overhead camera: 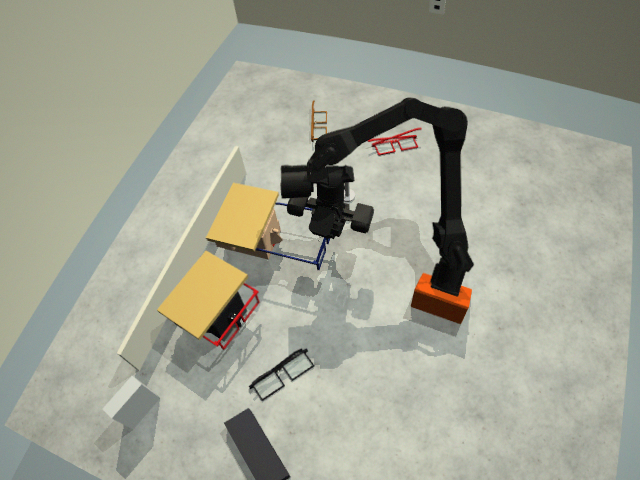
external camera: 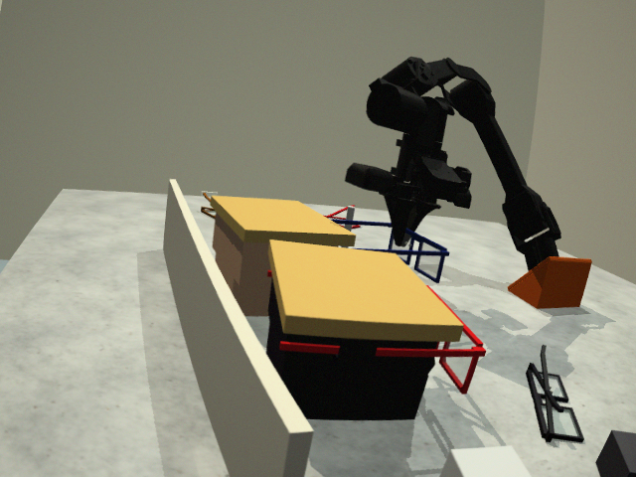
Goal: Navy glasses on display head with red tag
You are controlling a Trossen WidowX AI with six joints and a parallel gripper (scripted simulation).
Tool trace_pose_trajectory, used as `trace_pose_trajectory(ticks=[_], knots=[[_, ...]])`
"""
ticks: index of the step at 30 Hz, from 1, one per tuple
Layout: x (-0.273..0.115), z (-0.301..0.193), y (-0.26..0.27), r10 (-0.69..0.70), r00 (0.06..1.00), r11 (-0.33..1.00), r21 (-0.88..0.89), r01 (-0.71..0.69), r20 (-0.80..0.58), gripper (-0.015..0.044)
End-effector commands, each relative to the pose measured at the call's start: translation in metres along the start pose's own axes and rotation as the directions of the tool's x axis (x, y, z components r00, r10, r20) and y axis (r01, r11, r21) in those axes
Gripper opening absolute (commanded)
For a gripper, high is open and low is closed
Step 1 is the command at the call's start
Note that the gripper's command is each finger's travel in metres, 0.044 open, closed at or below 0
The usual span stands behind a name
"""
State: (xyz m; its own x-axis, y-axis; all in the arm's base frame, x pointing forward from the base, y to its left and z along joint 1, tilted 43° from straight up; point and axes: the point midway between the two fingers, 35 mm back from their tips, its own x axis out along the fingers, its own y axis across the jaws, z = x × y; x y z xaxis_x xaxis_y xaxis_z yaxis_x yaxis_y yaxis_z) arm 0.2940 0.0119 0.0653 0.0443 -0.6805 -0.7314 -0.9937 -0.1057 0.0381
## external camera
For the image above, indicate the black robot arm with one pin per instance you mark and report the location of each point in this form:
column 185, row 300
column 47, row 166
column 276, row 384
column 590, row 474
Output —
column 396, row 102

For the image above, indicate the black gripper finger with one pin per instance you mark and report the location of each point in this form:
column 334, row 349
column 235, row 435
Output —
column 399, row 209
column 418, row 212

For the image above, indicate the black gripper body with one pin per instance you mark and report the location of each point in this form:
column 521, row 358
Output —
column 374, row 179

